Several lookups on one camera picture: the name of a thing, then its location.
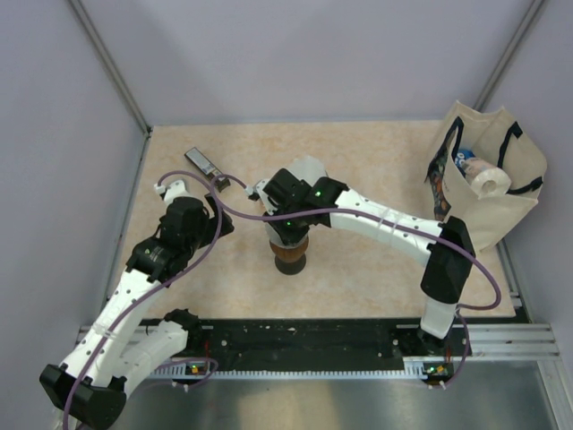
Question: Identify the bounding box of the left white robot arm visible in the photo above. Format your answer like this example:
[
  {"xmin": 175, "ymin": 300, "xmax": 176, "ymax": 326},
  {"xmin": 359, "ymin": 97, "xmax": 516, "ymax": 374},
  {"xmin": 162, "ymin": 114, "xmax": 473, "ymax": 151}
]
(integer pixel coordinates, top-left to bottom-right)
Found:
[{"xmin": 39, "ymin": 194, "xmax": 234, "ymax": 429}]

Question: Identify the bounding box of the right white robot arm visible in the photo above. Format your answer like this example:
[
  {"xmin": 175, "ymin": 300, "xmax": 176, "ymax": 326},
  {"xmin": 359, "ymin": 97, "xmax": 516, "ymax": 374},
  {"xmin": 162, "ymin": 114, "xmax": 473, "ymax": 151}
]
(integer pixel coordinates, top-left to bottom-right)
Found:
[{"xmin": 255, "ymin": 168, "xmax": 475, "ymax": 355}]

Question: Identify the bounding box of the red rimmed glass carafe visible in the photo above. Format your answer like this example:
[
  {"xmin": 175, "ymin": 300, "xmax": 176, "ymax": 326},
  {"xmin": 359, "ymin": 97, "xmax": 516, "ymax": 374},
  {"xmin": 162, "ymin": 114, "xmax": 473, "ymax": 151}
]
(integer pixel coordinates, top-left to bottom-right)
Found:
[{"xmin": 274, "ymin": 254, "xmax": 306, "ymax": 276}]

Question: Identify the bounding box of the beige canvas tote bag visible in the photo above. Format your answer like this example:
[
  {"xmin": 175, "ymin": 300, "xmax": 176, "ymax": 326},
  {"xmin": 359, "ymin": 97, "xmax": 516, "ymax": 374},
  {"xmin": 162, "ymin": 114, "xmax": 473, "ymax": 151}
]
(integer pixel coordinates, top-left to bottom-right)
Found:
[{"xmin": 423, "ymin": 101, "xmax": 547, "ymax": 252}]

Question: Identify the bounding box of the blue snack package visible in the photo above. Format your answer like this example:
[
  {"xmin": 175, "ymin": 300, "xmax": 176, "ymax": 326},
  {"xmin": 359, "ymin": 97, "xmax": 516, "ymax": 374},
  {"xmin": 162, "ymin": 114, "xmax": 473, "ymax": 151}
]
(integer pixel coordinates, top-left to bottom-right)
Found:
[{"xmin": 452, "ymin": 149, "xmax": 475, "ymax": 176}]

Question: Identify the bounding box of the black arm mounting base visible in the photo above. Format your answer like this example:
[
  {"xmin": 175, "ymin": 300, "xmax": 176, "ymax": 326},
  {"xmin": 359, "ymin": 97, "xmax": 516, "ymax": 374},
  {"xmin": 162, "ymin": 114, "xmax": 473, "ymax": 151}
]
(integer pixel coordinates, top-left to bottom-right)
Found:
[{"xmin": 142, "ymin": 316, "xmax": 466, "ymax": 373}]

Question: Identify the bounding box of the black toothpaste box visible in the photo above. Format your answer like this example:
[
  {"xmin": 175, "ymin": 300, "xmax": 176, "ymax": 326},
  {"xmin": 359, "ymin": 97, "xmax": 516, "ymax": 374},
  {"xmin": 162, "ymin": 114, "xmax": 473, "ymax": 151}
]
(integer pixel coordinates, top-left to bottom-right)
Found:
[{"xmin": 184, "ymin": 147, "xmax": 230, "ymax": 192}]

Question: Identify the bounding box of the dark wooden dripper ring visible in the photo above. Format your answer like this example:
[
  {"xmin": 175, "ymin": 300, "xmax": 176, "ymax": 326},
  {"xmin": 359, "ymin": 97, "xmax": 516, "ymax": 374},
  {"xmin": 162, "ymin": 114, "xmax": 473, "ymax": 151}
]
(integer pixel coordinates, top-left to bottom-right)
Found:
[{"xmin": 269, "ymin": 239, "xmax": 310, "ymax": 265}]

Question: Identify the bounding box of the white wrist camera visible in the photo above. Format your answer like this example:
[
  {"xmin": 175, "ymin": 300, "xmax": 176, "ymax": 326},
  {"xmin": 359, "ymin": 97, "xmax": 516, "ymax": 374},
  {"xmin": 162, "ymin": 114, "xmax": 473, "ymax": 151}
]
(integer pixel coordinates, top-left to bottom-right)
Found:
[
  {"xmin": 244, "ymin": 179, "xmax": 267, "ymax": 202},
  {"xmin": 154, "ymin": 179, "xmax": 192, "ymax": 206}
]

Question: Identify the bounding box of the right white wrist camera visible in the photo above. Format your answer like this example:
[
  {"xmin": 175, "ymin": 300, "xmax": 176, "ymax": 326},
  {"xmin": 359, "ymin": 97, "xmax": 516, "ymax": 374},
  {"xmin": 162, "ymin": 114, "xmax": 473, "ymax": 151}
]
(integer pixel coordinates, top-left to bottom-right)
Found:
[{"xmin": 244, "ymin": 179, "xmax": 267, "ymax": 202}]

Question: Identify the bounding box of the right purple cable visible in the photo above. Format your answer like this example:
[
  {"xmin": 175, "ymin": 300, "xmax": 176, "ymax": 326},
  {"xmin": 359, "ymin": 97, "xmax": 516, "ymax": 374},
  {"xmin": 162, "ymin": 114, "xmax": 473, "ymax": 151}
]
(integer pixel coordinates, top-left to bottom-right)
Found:
[{"xmin": 209, "ymin": 174, "xmax": 501, "ymax": 391}]

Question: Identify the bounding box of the white coffee filter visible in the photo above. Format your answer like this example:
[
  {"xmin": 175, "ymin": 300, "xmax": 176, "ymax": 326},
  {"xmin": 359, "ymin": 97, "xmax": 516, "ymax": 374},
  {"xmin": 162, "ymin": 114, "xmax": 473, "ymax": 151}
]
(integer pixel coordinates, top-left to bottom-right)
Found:
[
  {"xmin": 286, "ymin": 155, "xmax": 328, "ymax": 186},
  {"xmin": 265, "ymin": 221, "xmax": 309, "ymax": 249}
]

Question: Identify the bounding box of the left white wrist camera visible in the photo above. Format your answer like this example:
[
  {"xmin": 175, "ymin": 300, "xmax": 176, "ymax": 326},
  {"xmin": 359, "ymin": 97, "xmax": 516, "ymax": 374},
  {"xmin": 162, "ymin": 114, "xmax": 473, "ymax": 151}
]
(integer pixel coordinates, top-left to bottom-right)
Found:
[{"xmin": 154, "ymin": 179, "xmax": 192, "ymax": 206}]

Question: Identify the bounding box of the white paper roll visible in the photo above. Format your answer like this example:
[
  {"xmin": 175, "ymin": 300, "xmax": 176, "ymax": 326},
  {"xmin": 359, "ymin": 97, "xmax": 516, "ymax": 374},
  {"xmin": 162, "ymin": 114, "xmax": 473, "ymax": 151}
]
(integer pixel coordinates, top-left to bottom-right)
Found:
[{"xmin": 466, "ymin": 165, "xmax": 511, "ymax": 199}]

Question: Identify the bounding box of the white slotted cable duct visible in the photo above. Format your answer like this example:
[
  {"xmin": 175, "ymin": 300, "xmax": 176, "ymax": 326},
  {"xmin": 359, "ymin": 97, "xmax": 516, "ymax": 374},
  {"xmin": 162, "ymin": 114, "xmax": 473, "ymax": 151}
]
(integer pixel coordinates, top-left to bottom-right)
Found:
[{"xmin": 149, "ymin": 359, "xmax": 447, "ymax": 383}]

